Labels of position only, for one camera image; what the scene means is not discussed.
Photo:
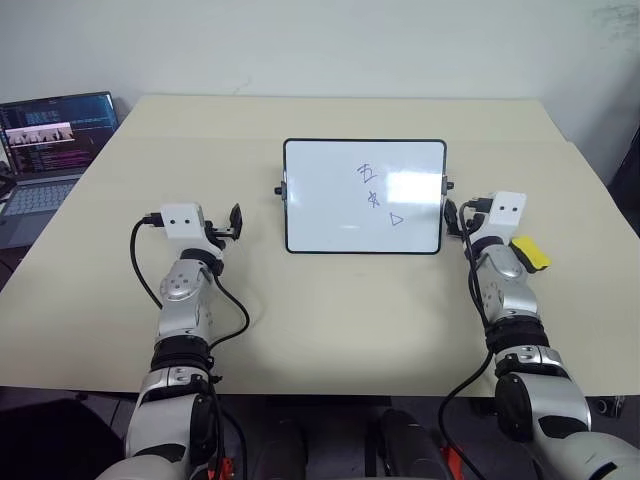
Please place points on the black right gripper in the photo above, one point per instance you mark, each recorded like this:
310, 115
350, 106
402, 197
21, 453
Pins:
462, 227

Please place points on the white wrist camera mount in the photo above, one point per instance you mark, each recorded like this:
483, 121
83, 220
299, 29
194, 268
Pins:
180, 220
506, 210

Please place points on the dark bulky object under table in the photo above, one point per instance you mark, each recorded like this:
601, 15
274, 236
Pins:
55, 435

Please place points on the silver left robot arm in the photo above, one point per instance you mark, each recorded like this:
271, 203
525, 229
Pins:
182, 310

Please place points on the silver robot torso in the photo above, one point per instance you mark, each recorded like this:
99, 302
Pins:
145, 465

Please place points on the open grey laptop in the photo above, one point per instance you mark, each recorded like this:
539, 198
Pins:
45, 150

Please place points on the yellow and black eraser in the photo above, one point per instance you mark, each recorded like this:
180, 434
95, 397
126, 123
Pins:
534, 254

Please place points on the dark rounded shape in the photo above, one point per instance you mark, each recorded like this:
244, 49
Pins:
410, 445

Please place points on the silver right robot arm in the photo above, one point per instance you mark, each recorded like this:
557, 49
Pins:
515, 305

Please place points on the small black-framed whiteboard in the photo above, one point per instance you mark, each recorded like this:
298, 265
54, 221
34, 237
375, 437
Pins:
362, 195

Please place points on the small black clamp parts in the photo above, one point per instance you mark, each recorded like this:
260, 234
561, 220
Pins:
610, 406

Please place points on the black chair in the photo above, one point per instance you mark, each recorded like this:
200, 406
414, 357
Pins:
627, 185

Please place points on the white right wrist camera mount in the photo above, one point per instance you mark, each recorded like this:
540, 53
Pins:
506, 210

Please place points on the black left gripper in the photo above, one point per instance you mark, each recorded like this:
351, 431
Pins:
218, 231

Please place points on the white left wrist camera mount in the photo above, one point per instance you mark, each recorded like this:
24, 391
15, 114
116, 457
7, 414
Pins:
180, 220

